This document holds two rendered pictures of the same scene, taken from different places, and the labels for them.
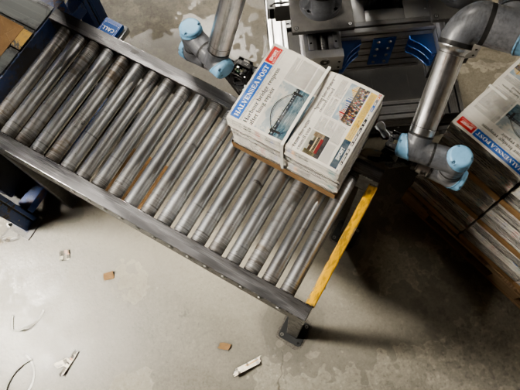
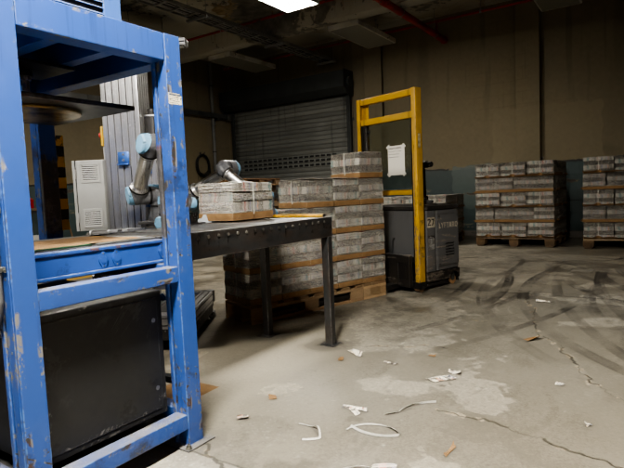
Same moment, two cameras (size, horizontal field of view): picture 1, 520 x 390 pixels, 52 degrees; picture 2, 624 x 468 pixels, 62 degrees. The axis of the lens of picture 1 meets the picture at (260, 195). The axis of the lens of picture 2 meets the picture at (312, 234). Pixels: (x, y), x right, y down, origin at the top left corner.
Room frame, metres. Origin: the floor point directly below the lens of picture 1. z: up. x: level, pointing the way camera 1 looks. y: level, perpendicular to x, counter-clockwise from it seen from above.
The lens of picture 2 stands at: (0.41, 3.12, 0.95)
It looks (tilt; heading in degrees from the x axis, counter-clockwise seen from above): 4 degrees down; 267
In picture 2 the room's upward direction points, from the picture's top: 2 degrees counter-clockwise
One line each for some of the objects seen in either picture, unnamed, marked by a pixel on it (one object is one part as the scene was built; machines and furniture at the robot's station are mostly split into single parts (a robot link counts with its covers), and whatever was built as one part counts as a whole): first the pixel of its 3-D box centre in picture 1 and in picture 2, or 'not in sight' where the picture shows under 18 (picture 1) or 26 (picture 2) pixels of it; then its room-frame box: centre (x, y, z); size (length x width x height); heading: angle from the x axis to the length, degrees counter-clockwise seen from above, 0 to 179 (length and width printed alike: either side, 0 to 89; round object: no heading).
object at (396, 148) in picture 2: not in sight; (390, 155); (-0.59, -1.85, 1.27); 0.57 x 0.01 x 0.65; 126
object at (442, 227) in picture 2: not in sight; (416, 243); (-0.87, -2.06, 0.40); 0.69 x 0.55 x 0.80; 126
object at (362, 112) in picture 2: not in sight; (365, 188); (-0.38, -2.10, 0.97); 0.09 x 0.09 x 1.75; 36
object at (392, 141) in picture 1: (401, 151); not in sight; (0.63, -0.47, 0.82); 0.12 x 0.08 x 0.09; 54
